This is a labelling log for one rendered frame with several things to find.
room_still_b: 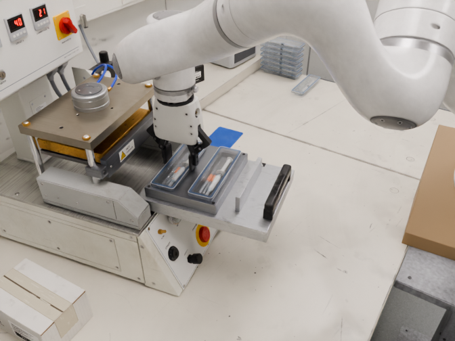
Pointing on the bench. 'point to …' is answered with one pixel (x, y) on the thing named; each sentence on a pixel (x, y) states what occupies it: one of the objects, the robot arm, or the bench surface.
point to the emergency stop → (204, 234)
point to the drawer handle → (276, 191)
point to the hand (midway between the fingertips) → (180, 157)
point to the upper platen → (53, 149)
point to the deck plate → (131, 174)
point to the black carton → (199, 74)
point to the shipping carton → (41, 304)
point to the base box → (87, 243)
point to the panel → (158, 228)
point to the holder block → (180, 195)
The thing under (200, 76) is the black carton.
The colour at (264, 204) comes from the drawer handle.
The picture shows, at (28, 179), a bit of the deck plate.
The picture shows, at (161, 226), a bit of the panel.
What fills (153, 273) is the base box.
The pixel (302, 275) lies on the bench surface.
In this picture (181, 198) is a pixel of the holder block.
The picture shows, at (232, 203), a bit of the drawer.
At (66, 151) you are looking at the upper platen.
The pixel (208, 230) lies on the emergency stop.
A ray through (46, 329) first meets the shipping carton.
